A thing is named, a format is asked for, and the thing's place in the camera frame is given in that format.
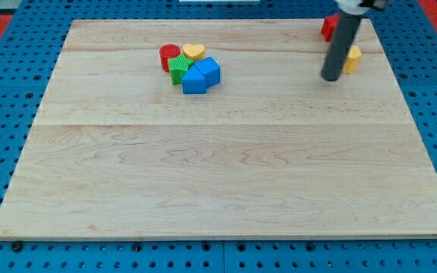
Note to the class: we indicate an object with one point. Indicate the yellow hexagon block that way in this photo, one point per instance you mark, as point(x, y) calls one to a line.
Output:
point(353, 59)

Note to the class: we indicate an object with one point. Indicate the blue pentagon block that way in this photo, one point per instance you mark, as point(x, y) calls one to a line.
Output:
point(193, 82)

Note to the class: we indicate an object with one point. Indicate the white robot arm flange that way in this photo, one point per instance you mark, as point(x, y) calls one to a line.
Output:
point(360, 7)

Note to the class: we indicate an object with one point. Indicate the light wooden board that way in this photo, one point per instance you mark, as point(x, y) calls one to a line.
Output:
point(271, 152)

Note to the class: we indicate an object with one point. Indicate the green star block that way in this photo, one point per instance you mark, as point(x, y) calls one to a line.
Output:
point(178, 66)

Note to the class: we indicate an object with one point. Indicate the red block at edge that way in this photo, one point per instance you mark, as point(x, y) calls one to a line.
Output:
point(328, 26)

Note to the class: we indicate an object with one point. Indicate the yellow heart block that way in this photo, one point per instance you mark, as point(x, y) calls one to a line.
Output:
point(195, 52)

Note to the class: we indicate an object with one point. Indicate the red cylinder block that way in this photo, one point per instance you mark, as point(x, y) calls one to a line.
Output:
point(166, 52)

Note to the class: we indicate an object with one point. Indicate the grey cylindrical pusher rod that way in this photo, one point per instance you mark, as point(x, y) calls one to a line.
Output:
point(340, 44)

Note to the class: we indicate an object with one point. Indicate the blue cube block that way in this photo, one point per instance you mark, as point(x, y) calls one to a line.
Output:
point(210, 69)

